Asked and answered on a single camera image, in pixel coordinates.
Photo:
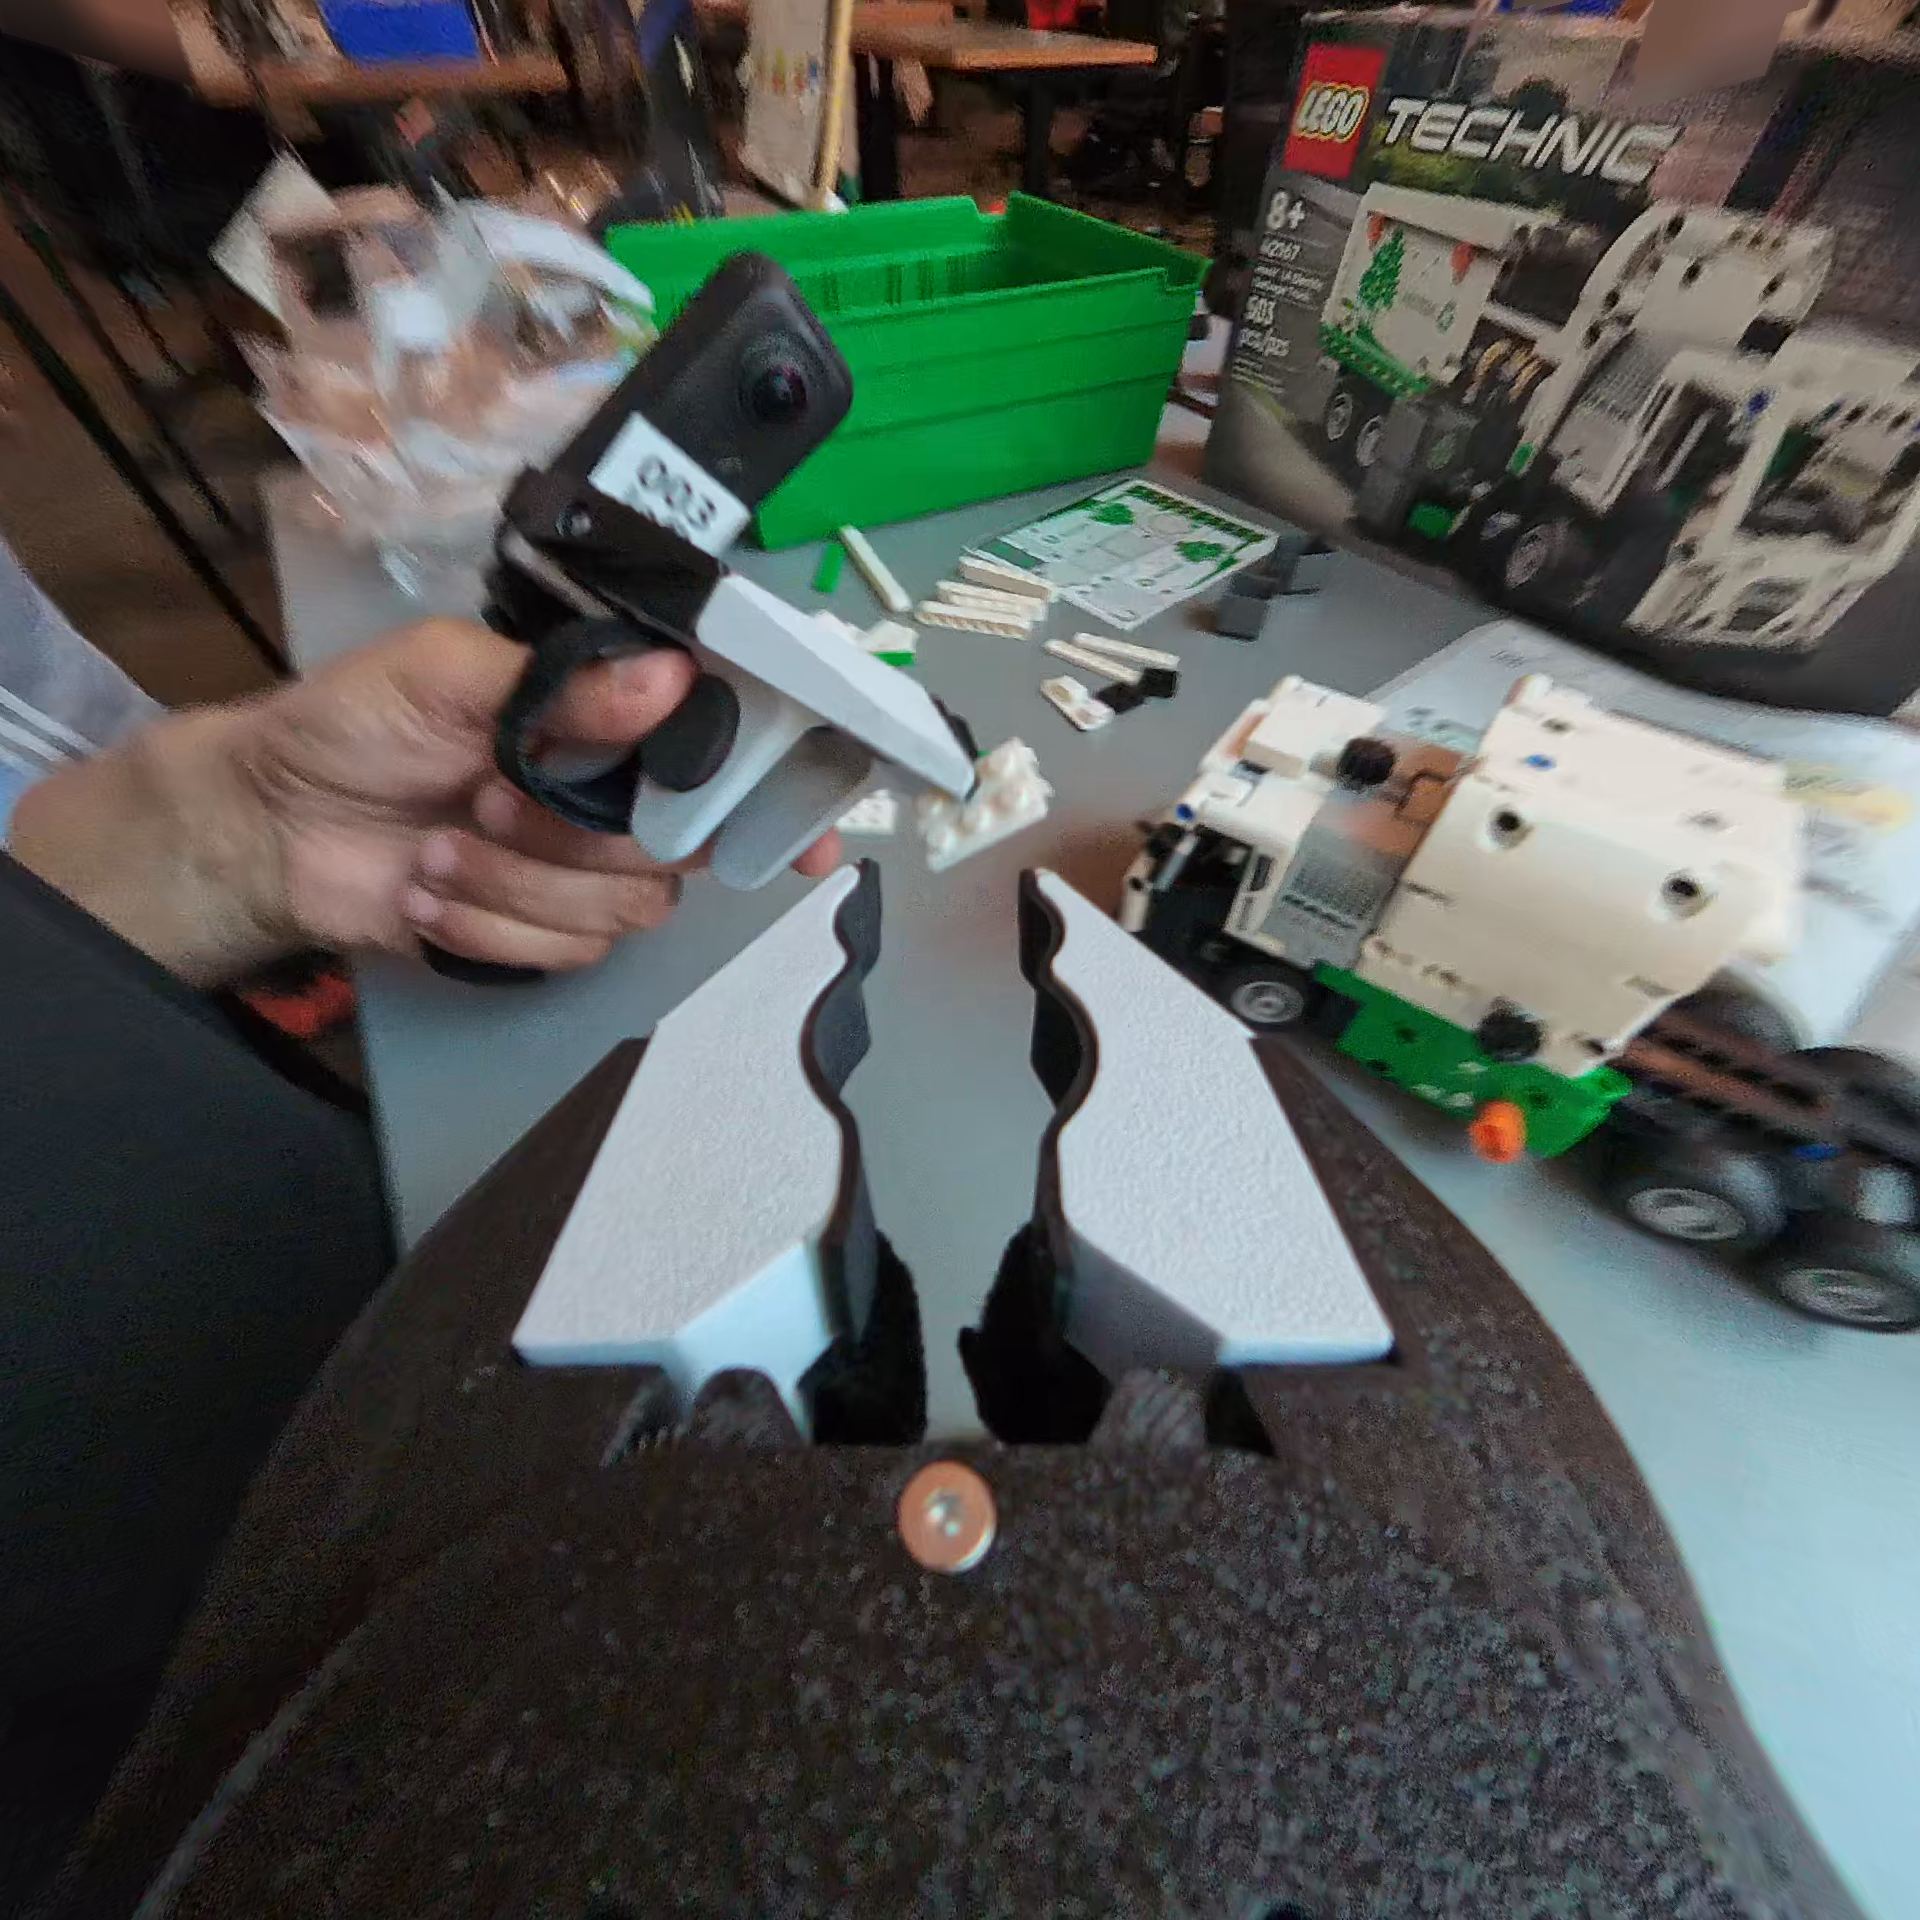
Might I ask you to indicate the scattered white lego beams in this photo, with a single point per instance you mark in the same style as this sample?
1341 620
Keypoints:
990 592

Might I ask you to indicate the dark grey lego piece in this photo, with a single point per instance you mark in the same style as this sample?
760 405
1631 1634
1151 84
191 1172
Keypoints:
1302 562
1239 613

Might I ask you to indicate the white green lego truck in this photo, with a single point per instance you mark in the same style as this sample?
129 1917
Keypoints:
1575 856

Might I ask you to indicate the white lego plate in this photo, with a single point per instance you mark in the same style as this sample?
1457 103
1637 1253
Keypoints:
990 802

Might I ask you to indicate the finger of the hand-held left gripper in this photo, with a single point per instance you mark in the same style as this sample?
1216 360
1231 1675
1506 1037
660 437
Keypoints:
818 667

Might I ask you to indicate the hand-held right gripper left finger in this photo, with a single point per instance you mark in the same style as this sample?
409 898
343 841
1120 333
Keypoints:
705 1154

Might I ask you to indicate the green plastic bin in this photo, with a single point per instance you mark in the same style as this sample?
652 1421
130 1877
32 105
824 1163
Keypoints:
974 360

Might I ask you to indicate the lego instruction booklet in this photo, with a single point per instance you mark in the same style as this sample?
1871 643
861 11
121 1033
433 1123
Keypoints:
1861 930

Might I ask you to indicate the orange object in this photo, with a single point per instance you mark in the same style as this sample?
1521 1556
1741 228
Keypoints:
301 1001

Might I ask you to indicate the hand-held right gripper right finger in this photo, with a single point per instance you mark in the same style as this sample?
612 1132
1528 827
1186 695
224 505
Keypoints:
1201 1184

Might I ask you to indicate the person's dark clothing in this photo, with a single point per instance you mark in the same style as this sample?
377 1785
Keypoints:
150 1276

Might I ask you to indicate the clear plastic bags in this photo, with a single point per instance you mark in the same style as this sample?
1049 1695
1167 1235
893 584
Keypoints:
450 376

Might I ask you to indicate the printed lego set box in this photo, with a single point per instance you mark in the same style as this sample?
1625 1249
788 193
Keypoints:
1650 376

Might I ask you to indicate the small black lego piece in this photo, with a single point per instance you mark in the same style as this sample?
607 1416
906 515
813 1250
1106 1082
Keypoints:
1142 691

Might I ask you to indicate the wooden table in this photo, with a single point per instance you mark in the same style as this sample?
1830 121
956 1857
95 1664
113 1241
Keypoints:
1020 44

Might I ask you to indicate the green white sticker sheet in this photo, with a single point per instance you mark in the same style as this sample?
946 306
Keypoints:
1125 546

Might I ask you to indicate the person's left hand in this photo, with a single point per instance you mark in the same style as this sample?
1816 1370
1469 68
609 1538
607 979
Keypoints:
330 795

